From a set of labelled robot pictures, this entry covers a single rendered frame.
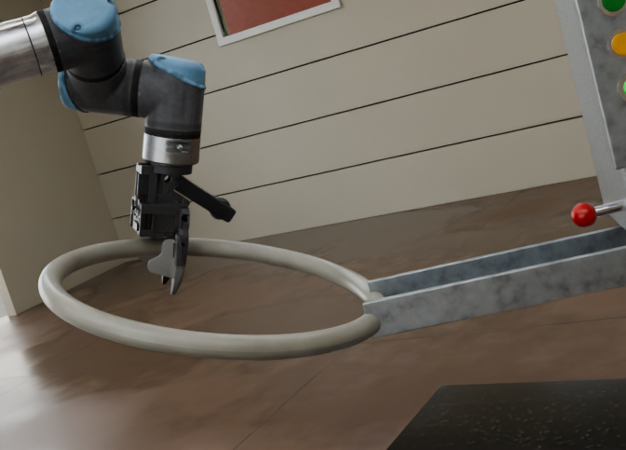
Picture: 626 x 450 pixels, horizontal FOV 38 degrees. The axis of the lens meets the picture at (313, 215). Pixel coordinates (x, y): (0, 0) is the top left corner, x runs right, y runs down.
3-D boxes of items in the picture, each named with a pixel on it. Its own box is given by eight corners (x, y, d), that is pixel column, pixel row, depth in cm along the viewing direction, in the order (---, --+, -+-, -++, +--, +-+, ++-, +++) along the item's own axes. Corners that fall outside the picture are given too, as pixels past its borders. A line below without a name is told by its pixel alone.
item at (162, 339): (392, 278, 151) (394, 261, 150) (378, 389, 103) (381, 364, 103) (109, 238, 156) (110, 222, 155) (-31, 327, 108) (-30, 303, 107)
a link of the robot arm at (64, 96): (62, 29, 139) (143, 38, 139) (73, 74, 149) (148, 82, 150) (50, 79, 134) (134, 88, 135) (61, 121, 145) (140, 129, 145)
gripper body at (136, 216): (129, 229, 150) (134, 157, 147) (179, 230, 153) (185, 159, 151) (139, 241, 143) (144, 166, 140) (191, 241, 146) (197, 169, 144)
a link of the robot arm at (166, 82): (149, 51, 147) (210, 58, 147) (143, 128, 149) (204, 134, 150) (140, 53, 137) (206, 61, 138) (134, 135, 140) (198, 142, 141)
